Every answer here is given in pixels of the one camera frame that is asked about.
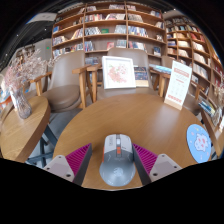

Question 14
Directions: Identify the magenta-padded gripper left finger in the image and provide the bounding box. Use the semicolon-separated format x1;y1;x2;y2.
42;143;93;187

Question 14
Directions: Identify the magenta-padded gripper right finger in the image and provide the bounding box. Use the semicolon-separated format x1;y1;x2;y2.
131;143;183;186

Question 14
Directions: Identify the grey computer mouse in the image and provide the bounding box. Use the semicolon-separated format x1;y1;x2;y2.
98;133;137;187

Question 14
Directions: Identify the round blue mouse pad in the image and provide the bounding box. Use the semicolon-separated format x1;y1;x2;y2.
186;123;213;164

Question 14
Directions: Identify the round wooden side table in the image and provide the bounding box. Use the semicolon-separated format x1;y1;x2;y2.
0;95;52;164
199;109;224;158

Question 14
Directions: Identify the taupe wooden-armed armchair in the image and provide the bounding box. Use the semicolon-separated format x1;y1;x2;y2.
29;49;93;113
87;47;164;103
159;54;206;116

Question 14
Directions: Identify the glass vase with pink flowers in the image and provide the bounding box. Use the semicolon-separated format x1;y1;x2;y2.
3;49;58;120

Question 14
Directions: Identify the white sign card, wooden base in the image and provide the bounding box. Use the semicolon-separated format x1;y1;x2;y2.
163;59;193;111

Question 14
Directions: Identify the dark book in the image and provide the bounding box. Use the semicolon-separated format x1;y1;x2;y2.
133;65;150;88

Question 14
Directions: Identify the white framed floral picture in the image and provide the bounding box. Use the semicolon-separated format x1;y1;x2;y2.
101;55;137;90

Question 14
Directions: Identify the stack of blue books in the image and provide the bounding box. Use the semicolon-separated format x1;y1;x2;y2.
148;63;173;75

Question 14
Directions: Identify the tall wooden bookshelf with books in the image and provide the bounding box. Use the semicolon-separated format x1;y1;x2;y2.
164;14;224;111

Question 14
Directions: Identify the small distant wooden bookshelf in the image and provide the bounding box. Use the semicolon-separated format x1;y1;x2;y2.
14;44;36;64

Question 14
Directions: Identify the wide wooden bookshelf with books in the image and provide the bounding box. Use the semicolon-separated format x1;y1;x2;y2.
51;1;166;65

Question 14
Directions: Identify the white ceiling panel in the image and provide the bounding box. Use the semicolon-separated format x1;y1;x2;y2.
28;12;58;24

